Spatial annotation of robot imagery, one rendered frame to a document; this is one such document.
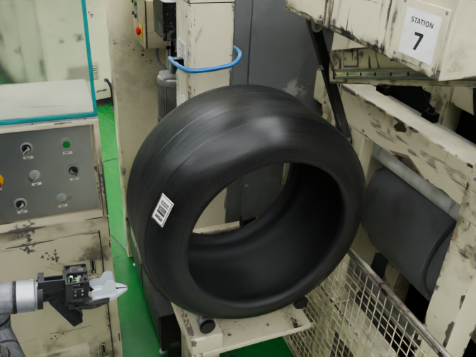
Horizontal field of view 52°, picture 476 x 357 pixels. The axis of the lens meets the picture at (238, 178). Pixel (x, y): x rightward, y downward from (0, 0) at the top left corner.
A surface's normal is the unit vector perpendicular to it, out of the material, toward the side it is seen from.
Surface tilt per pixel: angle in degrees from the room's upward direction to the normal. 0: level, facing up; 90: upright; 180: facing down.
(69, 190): 90
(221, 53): 90
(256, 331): 0
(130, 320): 0
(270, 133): 43
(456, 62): 90
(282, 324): 0
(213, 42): 90
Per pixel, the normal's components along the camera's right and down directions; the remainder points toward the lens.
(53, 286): 0.36, 0.48
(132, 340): 0.05, -0.86
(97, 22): 0.65, 0.40
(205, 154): -0.11, -0.14
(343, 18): -0.93, 0.15
